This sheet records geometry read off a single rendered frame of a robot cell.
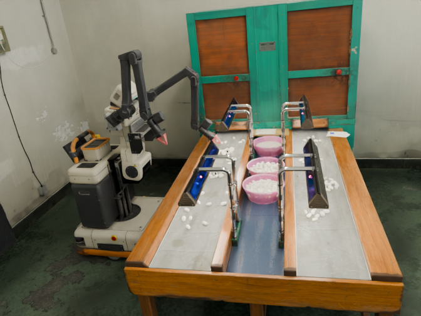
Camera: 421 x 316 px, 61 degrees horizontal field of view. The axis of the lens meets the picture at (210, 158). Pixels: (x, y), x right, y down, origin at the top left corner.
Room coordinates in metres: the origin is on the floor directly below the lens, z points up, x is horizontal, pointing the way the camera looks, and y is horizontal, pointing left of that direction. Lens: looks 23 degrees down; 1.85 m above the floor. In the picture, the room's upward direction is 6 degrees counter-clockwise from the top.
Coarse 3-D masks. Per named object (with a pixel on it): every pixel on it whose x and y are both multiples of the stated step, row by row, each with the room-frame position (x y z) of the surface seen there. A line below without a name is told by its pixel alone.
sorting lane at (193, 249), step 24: (216, 144) 2.86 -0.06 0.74; (240, 144) 2.80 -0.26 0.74; (216, 192) 2.01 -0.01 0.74; (192, 216) 1.77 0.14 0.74; (216, 216) 1.74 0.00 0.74; (168, 240) 1.56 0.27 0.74; (192, 240) 1.54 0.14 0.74; (216, 240) 1.52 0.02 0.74; (168, 264) 1.37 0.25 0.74; (192, 264) 1.35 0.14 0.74
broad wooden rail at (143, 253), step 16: (208, 144) 2.84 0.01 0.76; (192, 160) 2.52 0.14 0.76; (176, 192) 2.03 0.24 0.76; (160, 208) 1.85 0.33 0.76; (176, 208) 1.86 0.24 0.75; (160, 224) 1.68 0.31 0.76; (144, 240) 1.55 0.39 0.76; (160, 240) 1.56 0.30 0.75; (128, 256) 1.43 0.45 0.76; (144, 256) 1.42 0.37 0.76
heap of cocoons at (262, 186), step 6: (264, 180) 2.11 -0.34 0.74; (270, 180) 2.10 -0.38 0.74; (246, 186) 2.04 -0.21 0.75; (252, 186) 2.04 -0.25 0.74; (258, 186) 2.05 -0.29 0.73; (264, 186) 2.03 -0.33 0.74; (270, 186) 2.02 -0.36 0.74; (276, 186) 2.03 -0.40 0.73; (258, 192) 1.98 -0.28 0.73; (264, 192) 1.94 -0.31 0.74
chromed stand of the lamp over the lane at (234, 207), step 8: (232, 160) 1.70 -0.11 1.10; (200, 168) 1.59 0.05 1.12; (208, 168) 1.58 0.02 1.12; (216, 168) 1.57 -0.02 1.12; (224, 168) 1.56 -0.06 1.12; (232, 168) 1.70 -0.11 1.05; (232, 176) 1.70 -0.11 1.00; (232, 184) 1.56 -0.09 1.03; (232, 192) 1.55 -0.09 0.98; (232, 200) 1.55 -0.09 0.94; (232, 208) 1.55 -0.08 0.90; (232, 216) 1.54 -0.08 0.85; (232, 224) 1.55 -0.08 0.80; (240, 224) 1.67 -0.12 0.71; (232, 232) 1.55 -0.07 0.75; (240, 232) 1.65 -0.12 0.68; (232, 240) 1.54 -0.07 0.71
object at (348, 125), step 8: (328, 120) 2.89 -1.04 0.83; (336, 120) 2.88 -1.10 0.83; (344, 120) 2.86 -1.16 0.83; (352, 120) 2.85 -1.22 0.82; (256, 128) 3.04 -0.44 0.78; (264, 128) 3.02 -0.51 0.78; (272, 128) 3.01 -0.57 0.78; (280, 128) 2.99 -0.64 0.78; (288, 128) 2.97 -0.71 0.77; (320, 128) 2.98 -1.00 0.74; (328, 128) 2.89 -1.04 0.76; (344, 128) 2.86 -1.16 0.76; (352, 128) 2.85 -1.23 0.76; (200, 136) 3.16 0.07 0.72; (256, 136) 3.04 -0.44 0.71; (280, 136) 2.99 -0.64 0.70; (352, 136) 2.85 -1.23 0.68; (352, 144) 2.85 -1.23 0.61
